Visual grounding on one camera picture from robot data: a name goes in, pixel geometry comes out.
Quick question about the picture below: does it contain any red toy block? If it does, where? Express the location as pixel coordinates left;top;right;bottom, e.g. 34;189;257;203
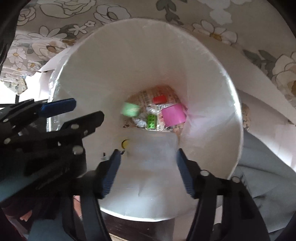
152;95;168;105

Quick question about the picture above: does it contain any green toy building brick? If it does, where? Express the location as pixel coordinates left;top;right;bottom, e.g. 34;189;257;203
120;102;140;118

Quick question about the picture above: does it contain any floral bedspread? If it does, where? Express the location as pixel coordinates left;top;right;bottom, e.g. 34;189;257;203
1;1;295;105

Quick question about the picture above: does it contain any white trash bin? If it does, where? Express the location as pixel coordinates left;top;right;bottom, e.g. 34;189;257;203
48;19;243;222

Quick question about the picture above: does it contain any printed snack wrapper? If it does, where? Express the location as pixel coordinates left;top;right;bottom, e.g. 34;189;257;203
123;85;184;135

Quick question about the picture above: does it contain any pink plastic cube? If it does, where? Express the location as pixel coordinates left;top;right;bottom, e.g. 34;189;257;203
161;103;187;127

